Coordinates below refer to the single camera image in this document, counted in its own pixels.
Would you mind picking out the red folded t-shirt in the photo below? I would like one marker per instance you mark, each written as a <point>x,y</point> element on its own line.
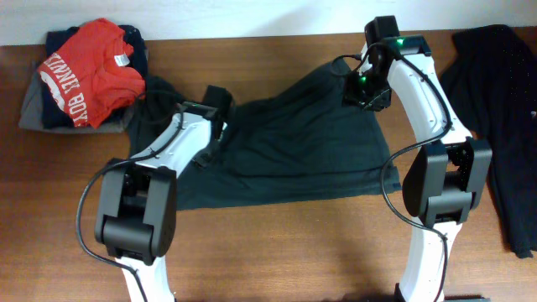
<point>90,75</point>

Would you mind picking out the grey folded garment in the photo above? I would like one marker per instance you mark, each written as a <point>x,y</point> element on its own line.
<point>33,108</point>

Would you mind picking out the black t-shirt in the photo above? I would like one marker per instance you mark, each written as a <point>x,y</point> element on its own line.
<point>492,88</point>

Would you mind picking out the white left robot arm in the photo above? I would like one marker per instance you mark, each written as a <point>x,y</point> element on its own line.
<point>136,216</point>

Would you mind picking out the dark green Nike t-shirt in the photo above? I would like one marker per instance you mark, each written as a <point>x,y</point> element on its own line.
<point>302,144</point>

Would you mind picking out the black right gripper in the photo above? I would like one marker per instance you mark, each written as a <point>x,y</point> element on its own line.
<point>351,94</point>

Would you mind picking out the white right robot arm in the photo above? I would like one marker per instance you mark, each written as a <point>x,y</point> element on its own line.
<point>446,180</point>

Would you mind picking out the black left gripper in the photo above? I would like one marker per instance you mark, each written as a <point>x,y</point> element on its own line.
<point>203,158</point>

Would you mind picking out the navy folded garment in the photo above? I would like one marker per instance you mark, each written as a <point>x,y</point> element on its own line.
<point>52,116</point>

